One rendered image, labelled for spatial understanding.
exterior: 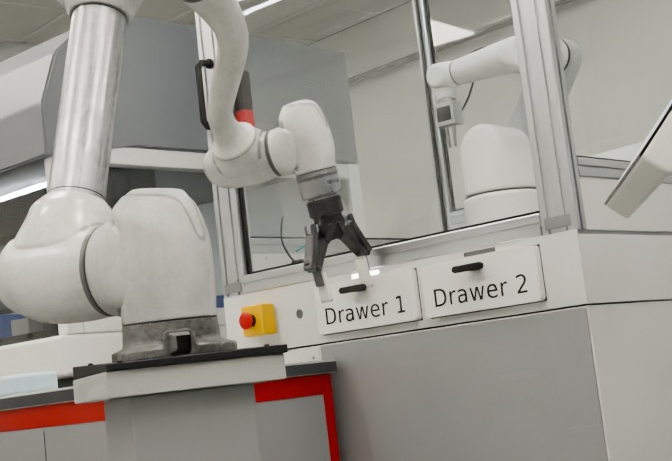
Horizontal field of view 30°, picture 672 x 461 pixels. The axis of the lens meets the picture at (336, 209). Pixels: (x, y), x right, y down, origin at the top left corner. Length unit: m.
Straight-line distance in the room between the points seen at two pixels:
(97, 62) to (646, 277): 1.19
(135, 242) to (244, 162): 0.71
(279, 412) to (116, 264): 0.80
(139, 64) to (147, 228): 1.57
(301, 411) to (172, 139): 1.08
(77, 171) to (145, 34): 1.42
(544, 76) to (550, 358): 0.55
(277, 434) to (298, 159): 0.58
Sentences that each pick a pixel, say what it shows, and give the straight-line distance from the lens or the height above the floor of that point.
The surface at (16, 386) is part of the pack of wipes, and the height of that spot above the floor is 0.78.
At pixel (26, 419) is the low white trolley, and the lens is 2.74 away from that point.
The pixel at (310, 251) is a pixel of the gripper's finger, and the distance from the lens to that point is 2.61.
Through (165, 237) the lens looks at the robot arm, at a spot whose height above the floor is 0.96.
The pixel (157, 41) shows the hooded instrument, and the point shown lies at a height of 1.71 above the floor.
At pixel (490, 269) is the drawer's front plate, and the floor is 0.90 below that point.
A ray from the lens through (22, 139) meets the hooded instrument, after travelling 3.36.
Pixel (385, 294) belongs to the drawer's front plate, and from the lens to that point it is 2.72.
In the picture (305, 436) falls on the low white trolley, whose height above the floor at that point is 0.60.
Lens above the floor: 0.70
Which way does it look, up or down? 8 degrees up
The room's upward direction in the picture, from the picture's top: 7 degrees counter-clockwise
